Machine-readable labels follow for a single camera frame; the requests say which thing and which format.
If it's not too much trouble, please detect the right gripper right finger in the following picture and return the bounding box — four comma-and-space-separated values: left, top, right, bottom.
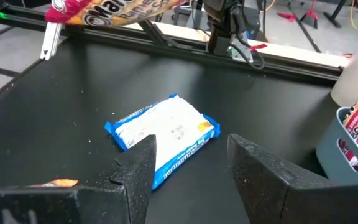
227, 133, 358, 224

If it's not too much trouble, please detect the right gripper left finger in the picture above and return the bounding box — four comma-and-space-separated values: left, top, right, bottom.
0, 134, 157, 224

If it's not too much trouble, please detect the orange Maruchan ramen pack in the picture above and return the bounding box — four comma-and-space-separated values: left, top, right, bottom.
29, 178, 80, 189

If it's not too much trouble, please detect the blue Maruchan ramen pack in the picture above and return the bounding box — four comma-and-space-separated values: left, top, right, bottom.
104, 93, 222, 191

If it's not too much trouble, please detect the blue-grey plastic bin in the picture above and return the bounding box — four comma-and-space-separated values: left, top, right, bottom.
314, 106, 358, 187

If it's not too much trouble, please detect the red tape piece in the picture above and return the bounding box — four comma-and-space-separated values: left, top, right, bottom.
249, 42, 269, 52

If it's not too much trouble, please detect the red floor stand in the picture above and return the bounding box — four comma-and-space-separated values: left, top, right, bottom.
300, 0, 320, 29

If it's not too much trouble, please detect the black frame strut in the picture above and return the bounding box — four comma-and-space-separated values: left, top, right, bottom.
137, 20, 181, 49

